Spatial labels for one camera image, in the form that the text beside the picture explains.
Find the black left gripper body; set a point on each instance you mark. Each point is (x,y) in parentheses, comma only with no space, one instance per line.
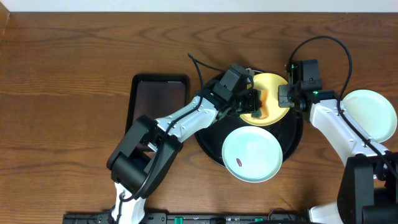
(254,101)

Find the rectangular black sponge tray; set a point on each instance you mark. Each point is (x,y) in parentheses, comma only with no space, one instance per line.
(152,96)

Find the round black tray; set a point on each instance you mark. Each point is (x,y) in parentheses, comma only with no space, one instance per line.
(288,131)

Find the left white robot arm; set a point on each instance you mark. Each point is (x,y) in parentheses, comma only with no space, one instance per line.
(143,157)

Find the yellow plate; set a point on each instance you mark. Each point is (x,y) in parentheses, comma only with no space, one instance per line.
(269,82)

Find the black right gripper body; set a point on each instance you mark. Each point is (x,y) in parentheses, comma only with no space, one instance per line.
(286,96)

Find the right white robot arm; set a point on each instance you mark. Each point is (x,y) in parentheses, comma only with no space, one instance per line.
(368,189)

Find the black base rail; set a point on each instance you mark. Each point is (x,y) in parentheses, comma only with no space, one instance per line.
(162,218)

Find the mint green plate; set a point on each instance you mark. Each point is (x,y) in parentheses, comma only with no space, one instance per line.
(252,154)
(373,112)

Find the orange sponge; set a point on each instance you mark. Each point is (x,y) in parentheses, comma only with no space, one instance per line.
(262,112)

